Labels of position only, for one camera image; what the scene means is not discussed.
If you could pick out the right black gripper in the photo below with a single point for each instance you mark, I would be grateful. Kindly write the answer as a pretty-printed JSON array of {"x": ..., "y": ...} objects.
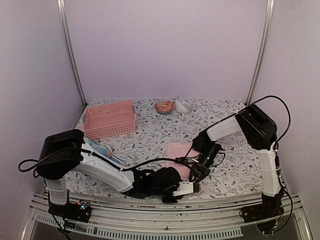
[{"x": 196, "y": 166}]

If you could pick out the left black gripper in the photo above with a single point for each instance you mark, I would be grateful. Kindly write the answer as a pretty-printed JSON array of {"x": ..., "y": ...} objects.
[{"x": 170, "y": 201}]

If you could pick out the pink terry towel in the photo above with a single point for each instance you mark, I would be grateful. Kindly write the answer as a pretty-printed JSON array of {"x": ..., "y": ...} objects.
[{"x": 175, "y": 150}]

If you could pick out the blue patterned towel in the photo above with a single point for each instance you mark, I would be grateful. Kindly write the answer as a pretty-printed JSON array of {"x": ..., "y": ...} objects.
[{"x": 105, "y": 151}]

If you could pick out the pink plastic basket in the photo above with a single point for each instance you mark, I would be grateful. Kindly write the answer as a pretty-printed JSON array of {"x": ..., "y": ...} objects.
[{"x": 109, "y": 120}]

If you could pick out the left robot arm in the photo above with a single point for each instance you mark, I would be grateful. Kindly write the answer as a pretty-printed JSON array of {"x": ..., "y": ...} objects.
[{"x": 69, "y": 151}]

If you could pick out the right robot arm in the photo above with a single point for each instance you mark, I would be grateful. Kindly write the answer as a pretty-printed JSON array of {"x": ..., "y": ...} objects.
[{"x": 260, "y": 132}]

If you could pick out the white tipped bowl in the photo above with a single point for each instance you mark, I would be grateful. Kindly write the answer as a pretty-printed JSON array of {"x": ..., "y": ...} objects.
[{"x": 181, "y": 105}]

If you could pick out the floral table mat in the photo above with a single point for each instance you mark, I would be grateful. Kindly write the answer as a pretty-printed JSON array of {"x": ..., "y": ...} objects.
[{"x": 72, "y": 153}]

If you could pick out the red patterned bowl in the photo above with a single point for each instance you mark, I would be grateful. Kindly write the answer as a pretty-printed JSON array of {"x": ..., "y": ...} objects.
[{"x": 164, "y": 107}]

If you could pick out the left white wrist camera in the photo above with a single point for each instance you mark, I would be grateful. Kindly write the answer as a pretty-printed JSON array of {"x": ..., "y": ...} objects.
[{"x": 186, "y": 188}]

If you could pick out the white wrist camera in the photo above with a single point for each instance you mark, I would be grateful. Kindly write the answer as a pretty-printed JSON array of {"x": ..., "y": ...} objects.
[
  {"x": 186, "y": 188},
  {"x": 185, "y": 160}
]

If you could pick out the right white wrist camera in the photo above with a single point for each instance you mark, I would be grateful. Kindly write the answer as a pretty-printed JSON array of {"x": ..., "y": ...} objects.
[{"x": 185, "y": 160}]

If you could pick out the front aluminium rail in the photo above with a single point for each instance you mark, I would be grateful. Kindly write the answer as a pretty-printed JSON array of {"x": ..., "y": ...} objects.
[{"x": 192, "y": 219}]

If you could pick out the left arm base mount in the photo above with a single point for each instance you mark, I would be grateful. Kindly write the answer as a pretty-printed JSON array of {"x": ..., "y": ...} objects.
[{"x": 79, "y": 211}]

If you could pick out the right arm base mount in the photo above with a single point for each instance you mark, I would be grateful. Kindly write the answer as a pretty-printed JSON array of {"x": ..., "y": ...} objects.
[{"x": 270, "y": 207}]

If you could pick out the right aluminium frame post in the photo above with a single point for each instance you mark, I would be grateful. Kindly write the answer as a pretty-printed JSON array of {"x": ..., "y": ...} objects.
[{"x": 268, "y": 17}]

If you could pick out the aluminium frame post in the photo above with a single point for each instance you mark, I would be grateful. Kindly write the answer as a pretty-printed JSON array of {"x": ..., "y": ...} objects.
[
  {"x": 62, "y": 13},
  {"x": 268, "y": 17}
]

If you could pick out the left aluminium frame post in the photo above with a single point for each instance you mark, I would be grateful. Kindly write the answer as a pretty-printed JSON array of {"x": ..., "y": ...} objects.
[{"x": 62, "y": 13}]

